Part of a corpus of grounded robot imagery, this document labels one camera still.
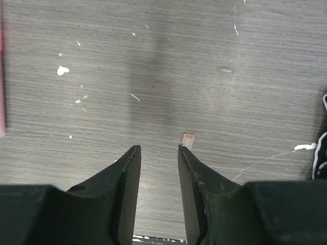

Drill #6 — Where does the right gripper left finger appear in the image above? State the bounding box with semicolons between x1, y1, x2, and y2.
1;145;141;244

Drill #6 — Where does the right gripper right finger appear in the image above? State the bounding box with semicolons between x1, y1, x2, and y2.
178;146;326;244

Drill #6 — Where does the small clear pen cap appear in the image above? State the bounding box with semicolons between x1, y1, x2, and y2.
181;133;195;151

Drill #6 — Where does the pink highlighter pen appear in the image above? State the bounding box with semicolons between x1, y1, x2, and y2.
0;28;6;137

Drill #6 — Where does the striped black white cloth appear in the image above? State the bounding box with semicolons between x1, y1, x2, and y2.
312;93;327;179

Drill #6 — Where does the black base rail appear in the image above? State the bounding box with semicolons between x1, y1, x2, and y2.
132;235;188;245

